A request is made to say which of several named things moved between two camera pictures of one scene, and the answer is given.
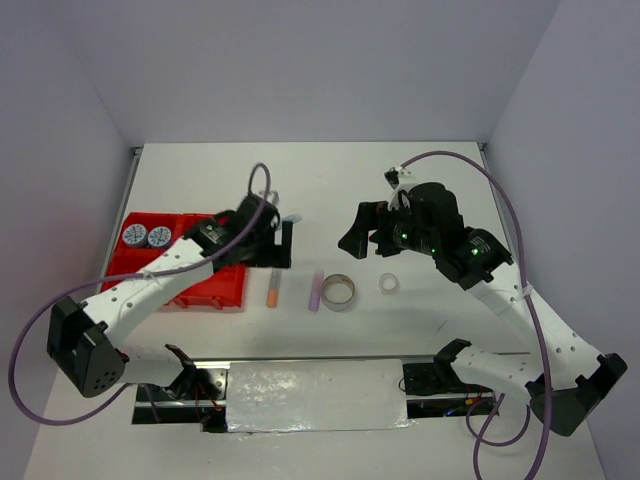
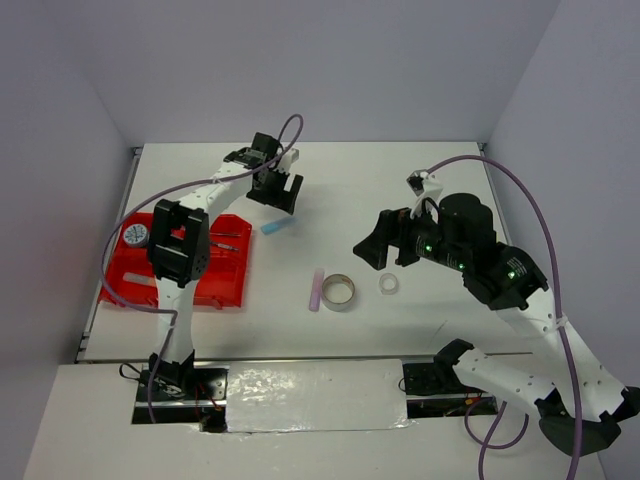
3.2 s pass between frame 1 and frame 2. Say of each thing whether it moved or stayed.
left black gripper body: moved
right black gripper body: moved
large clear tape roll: stayed
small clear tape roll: stayed
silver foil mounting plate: stayed
